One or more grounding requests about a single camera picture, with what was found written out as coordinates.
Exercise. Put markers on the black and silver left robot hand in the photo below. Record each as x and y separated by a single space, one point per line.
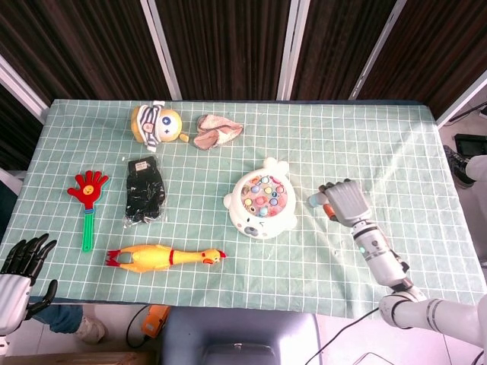
13 296

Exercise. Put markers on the silver right hand orange fingertips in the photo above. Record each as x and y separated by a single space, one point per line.
348 203

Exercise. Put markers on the small blue toy rod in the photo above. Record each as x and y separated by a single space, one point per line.
316 199

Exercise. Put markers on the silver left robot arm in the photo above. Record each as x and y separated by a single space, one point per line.
3 342

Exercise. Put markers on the white and silver right robot arm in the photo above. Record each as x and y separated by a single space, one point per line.
380 258

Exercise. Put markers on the white fishing game toy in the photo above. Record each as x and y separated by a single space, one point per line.
251 222

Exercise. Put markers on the blue jeans leg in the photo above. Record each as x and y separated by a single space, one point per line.
61 317

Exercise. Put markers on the green checked tablecloth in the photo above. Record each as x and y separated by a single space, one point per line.
335 152

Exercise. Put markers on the white sneaker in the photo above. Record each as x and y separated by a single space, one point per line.
91 330

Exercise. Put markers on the dark sneaker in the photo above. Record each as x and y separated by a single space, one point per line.
456 163

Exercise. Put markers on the white trouser leg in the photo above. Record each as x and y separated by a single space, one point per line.
479 169

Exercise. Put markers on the black box on floor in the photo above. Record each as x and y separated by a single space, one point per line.
472 142

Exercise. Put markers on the yellow rubber chicken toy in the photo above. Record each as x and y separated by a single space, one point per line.
150 258

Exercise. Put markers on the orange device under table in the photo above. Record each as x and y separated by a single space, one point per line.
156 319

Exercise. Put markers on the pink crumpled cloth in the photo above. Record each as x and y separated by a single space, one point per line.
213 133

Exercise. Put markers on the blue-grey robot body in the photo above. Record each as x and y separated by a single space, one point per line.
239 331

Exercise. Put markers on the black gloves in plastic bag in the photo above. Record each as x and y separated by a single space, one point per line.
144 190

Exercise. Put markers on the yellow plush toy striped scarf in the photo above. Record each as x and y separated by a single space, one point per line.
167 125

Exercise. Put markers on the white partition frame post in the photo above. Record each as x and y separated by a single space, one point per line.
291 53
161 53
374 53
23 91
462 99

